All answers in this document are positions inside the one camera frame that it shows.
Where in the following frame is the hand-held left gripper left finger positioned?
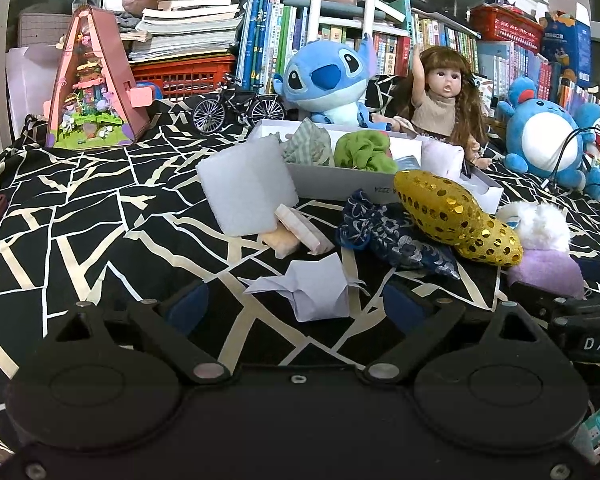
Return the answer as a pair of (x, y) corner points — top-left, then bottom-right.
(42, 280), (231, 386)

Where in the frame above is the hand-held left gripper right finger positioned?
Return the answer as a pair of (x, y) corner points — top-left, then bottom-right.
(364, 282), (556, 386)

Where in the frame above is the purple white fluffy plush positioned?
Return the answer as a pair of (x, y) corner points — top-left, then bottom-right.
(496, 201), (587, 301)

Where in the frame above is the dark blue floral scrunchie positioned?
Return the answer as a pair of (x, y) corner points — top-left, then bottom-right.
(336, 189), (461, 281)

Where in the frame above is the white paper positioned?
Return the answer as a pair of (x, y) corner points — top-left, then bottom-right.
(242, 252), (371, 323)

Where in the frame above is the gold sequin plush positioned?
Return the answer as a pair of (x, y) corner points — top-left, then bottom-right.
(394, 170), (524, 268)

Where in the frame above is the pale pink cloth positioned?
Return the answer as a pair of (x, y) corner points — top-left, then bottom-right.
(275, 204), (336, 256)

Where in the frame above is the white cardboard box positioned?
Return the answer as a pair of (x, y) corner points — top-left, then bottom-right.
(247, 119), (505, 214)

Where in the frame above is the pink white plush garment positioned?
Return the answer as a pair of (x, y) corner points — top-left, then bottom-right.
(422, 139), (465, 182)

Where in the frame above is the green scrunchie with bell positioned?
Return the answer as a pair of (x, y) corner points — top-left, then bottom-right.
(334, 130), (400, 173)

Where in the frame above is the green checked scrunchie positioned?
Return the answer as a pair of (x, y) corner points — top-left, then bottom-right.
(280, 119), (337, 167)

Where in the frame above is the pale yellow folded cloth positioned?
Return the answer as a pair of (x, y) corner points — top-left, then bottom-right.
(257, 227), (301, 261)

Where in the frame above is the black white patterned blanket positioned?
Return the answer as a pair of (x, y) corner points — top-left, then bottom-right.
(0, 72), (600, 456)

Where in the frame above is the white foam block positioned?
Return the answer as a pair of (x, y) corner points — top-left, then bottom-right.
(196, 137), (300, 237)

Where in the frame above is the round blue mouse plush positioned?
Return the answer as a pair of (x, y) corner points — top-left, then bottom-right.
(497, 76), (600, 201)

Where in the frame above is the blue robot cat plush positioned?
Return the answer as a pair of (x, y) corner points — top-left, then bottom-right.
(575, 102), (600, 181)

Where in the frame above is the black miniature bicycle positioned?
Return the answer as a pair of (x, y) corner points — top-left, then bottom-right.
(192, 74), (286, 135)

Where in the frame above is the long haired baby doll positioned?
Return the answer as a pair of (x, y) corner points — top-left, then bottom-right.
(375, 44), (495, 171)

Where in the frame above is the pink triangular dollhouse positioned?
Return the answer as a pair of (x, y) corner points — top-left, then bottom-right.
(45, 5), (155, 150)

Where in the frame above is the dark blue cardboard box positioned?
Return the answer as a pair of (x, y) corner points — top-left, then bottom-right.
(540, 0), (593, 86)

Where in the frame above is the red plastic basket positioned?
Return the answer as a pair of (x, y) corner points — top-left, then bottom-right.
(130, 54), (237, 101)

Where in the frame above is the blue alien plush toy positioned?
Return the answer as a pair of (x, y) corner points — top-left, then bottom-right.
(272, 35), (379, 128)

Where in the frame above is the red basket with books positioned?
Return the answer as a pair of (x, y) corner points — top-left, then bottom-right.
(469, 4), (546, 56)

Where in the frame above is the white paper board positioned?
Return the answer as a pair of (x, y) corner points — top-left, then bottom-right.
(5, 45), (63, 138)

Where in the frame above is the stack of paperback books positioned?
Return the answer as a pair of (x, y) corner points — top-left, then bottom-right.
(129, 0), (245, 63)

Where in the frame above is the row of upright books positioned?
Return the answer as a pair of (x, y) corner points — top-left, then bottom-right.
(235, 0), (600, 111)

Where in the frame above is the grey crumpled cloth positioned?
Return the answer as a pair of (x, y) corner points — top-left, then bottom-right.
(117, 10), (143, 33)

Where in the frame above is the grey grid cutting mat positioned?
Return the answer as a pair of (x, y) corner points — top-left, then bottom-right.
(19, 12), (73, 48)

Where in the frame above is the black cable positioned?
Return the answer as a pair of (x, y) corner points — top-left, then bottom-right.
(545, 127), (600, 201)

